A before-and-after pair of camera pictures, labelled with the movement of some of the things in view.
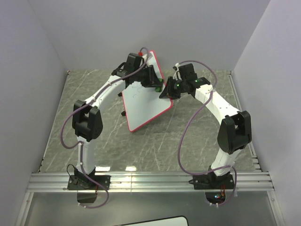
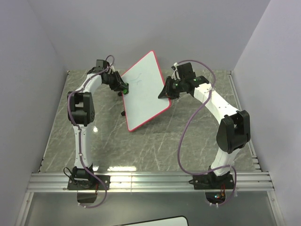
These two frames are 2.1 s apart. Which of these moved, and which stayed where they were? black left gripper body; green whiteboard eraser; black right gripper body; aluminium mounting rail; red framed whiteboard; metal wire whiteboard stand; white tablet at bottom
Moved: black left gripper body; green whiteboard eraser
Stayed: black right gripper body; metal wire whiteboard stand; red framed whiteboard; aluminium mounting rail; white tablet at bottom
